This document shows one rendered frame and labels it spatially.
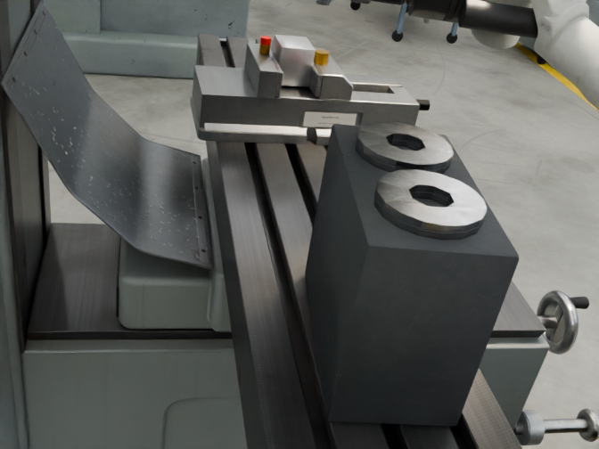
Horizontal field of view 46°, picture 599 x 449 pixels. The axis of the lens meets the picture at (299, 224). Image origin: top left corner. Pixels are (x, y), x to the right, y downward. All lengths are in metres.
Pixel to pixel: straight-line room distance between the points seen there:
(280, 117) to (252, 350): 0.49
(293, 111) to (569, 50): 0.41
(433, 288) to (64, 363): 0.61
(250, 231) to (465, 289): 0.37
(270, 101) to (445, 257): 0.59
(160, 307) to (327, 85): 0.41
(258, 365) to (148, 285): 0.32
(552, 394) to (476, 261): 1.77
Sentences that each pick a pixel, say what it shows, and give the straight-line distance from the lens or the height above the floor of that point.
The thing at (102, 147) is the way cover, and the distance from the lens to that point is 1.01.
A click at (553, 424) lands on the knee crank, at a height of 0.55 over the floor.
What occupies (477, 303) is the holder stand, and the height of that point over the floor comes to 1.10.
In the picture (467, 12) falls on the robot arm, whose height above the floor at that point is 1.23.
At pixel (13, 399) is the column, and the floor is 0.67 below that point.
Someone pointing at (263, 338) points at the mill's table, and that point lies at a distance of 0.70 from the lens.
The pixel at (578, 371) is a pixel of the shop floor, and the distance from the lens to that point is 2.43.
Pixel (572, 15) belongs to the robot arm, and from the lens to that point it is 0.90.
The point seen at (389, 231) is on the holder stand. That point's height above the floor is 1.15.
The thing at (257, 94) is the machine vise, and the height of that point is 1.03.
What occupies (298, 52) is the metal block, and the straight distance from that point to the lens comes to 1.08.
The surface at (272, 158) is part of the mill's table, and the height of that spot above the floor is 0.96.
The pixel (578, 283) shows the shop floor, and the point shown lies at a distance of 2.87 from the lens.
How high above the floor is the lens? 1.42
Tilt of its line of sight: 31 degrees down
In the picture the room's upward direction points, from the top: 10 degrees clockwise
